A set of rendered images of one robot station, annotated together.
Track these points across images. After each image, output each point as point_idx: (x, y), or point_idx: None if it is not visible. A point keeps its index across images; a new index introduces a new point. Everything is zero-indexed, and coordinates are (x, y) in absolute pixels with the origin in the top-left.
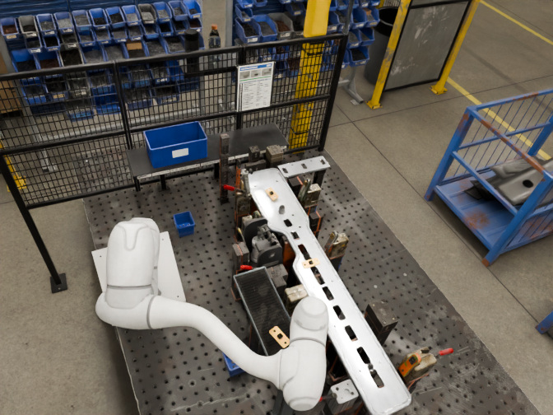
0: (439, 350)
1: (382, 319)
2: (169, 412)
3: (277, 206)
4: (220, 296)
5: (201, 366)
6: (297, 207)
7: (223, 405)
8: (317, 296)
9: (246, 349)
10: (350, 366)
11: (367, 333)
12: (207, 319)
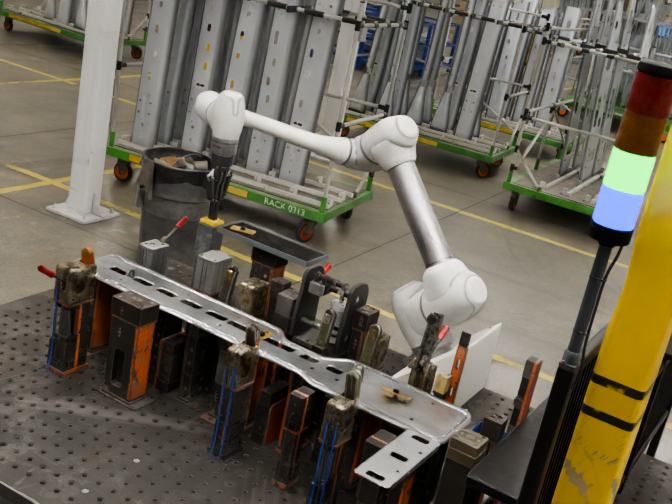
0: (3, 411)
1: (135, 293)
2: None
3: (369, 385)
4: None
5: None
6: (340, 389)
7: None
8: (228, 311)
9: (260, 117)
10: (153, 274)
11: (146, 293)
12: (300, 129)
